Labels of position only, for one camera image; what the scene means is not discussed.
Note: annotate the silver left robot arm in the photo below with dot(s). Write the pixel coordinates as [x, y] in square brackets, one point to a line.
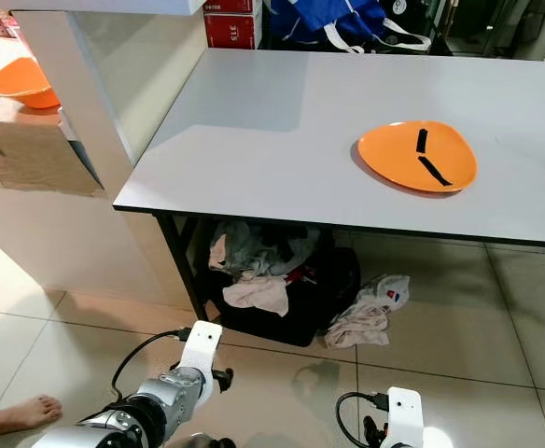
[165, 401]

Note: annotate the pink cloth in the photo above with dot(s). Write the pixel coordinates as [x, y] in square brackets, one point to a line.
[258, 294]

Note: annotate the black table leg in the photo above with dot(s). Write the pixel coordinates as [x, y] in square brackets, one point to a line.
[181, 266]

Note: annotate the grey cloth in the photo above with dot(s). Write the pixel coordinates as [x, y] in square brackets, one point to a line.
[258, 247]

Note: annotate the bare person's foot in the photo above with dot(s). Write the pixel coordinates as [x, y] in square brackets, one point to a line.
[20, 412]

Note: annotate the orange plate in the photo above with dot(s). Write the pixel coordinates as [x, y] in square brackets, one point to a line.
[389, 154]

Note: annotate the short black tape strip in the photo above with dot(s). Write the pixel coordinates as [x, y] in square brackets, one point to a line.
[422, 142]

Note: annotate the white counter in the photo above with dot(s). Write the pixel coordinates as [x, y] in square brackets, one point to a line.
[30, 149]

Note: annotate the red cardboard box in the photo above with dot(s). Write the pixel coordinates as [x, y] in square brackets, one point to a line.
[230, 28]

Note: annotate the orange bowl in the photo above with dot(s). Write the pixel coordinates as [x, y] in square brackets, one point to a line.
[20, 82]

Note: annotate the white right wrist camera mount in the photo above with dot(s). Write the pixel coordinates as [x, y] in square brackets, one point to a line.
[405, 418]

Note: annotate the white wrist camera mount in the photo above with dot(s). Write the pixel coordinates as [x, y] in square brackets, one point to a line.
[202, 347]
[405, 418]

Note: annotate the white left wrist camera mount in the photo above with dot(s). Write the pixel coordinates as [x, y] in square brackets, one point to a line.
[202, 347]

